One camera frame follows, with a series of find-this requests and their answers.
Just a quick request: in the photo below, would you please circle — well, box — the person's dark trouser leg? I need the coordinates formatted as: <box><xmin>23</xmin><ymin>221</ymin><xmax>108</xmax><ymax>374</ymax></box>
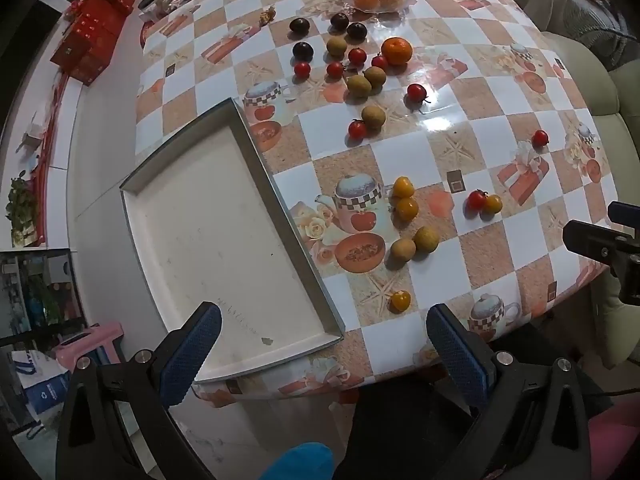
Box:
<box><xmin>332</xmin><ymin>377</ymin><xmax>501</xmax><ymax>480</ymax></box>

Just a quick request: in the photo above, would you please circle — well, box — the white tray with grey rim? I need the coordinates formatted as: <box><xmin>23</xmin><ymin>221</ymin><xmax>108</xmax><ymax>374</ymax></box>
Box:
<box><xmin>119</xmin><ymin>97</ymin><xmax>346</xmax><ymax>386</ymax></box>

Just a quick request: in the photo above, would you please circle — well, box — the large orange mandarin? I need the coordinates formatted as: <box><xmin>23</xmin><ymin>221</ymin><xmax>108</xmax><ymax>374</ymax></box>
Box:
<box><xmin>381</xmin><ymin>36</ymin><xmax>414</xmax><ymax>66</ymax></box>

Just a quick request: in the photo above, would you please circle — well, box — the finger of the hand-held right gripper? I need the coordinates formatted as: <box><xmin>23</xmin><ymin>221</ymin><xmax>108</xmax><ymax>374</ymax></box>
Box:
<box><xmin>562</xmin><ymin>220</ymin><xmax>640</xmax><ymax>306</ymax></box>
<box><xmin>607</xmin><ymin>201</ymin><xmax>640</xmax><ymax>233</ymax></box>

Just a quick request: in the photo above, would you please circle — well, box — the pink plastic stool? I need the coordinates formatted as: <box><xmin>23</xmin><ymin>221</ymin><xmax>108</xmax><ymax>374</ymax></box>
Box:
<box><xmin>54</xmin><ymin>322</ymin><xmax>126</xmax><ymax>376</ymax></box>

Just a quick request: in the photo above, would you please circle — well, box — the stack of red boxes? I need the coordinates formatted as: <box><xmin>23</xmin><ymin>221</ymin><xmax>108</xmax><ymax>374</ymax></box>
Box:
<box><xmin>50</xmin><ymin>0</ymin><xmax>138</xmax><ymax>86</ymax></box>

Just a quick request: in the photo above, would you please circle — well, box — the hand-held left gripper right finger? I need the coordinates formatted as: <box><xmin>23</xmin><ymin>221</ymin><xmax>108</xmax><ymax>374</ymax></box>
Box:
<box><xmin>426</xmin><ymin>303</ymin><xmax>608</xmax><ymax>480</ymax></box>

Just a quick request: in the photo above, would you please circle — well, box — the cream sofa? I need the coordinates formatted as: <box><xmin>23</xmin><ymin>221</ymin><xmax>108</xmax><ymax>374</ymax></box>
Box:
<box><xmin>540</xmin><ymin>30</ymin><xmax>640</xmax><ymax>371</ymax></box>

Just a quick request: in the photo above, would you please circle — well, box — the person's blue socked foot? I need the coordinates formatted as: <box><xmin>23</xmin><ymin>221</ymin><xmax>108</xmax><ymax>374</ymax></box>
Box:
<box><xmin>262</xmin><ymin>442</ymin><xmax>335</xmax><ymax>480</ymax></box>

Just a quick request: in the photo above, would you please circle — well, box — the green potted plant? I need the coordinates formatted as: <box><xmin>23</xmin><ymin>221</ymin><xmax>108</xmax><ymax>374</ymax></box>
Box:
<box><xmin>5</xmin><ymin>172</ymin><xmax>41</xmax><ymax>246</ymax></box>

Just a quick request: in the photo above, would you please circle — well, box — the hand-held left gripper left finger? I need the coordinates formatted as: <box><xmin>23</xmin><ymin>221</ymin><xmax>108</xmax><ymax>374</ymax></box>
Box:
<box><xmin>55</xmin><ymin>301</ymin><xmax>223</xmax><ymax>480</ymax></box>

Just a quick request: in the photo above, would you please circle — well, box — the checkered printed tablecloth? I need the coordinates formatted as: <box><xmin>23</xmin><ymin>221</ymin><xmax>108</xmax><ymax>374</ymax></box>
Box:
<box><xmin>134</xmin><ymin>0</ymin><xmax>623</xmax><ymax>408</ymax></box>

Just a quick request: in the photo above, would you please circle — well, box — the white bag with blue print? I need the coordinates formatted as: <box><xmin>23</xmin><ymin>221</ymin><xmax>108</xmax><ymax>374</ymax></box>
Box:
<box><xmin>10</xmin><ymin>350</ymin><xmax>72</xmax><ymax>421</ymax></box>

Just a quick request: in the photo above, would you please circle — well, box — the pink cloth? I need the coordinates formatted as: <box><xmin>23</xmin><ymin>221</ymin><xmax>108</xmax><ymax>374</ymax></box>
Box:
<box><xmin>587</xmin><ymin>400</ymin><xmax>640</xmax><ymax>480</ymax></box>

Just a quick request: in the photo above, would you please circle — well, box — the glass cabinet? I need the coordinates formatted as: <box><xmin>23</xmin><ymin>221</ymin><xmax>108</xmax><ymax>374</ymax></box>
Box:
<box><xmin>0</xmin><ymin>249</ymin><xmax>86</xmax><ymax>343</ymax></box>

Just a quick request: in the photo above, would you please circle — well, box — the small white box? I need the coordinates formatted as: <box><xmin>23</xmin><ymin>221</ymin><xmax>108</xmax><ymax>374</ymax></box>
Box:
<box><xmin>15</xmin><ymin>115</ymin><xmax>48</xmax><ymax>153</ymax></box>

